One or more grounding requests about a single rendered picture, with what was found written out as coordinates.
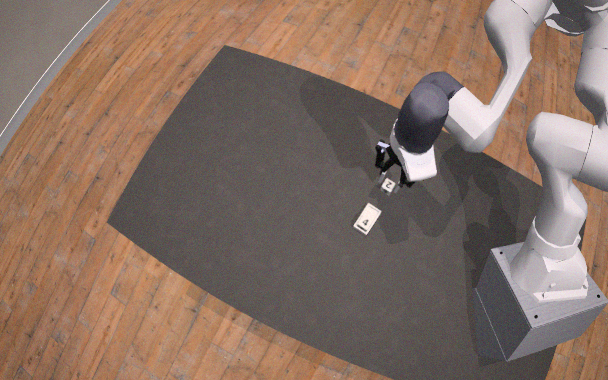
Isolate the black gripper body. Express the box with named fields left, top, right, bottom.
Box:
left=386, top=146, right=402, bottom=167

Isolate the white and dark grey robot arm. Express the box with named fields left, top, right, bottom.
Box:
left=390, top=0, right=608, bottom=303

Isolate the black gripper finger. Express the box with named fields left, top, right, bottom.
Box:
left=394, top=166, right=415, bottom=193
left=375, top=139, right=395, bottom=184

